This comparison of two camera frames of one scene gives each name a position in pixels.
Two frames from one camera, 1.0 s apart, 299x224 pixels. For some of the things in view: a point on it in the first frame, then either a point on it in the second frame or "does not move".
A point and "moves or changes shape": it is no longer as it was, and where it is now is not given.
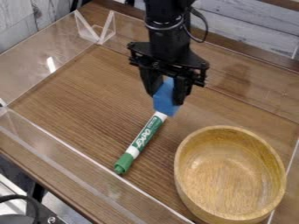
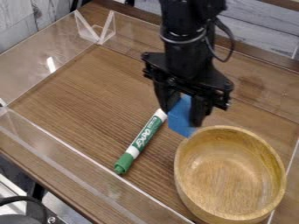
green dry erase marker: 141,143 does not move
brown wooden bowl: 229,175 does not move
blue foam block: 165,98 moves or changes shape
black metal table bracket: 35,208 does not move
